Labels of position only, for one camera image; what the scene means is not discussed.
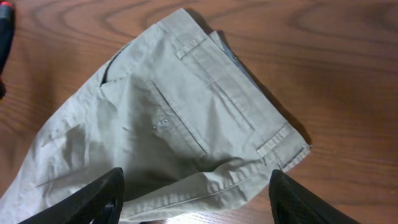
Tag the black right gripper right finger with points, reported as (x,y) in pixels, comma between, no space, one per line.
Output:
(292,203)

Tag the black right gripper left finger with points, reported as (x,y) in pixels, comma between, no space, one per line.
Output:
(100,202)

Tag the khaki shorts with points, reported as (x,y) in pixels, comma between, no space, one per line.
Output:
(178,113)

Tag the black garment with red trim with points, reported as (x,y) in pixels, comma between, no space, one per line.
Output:
(7,30)

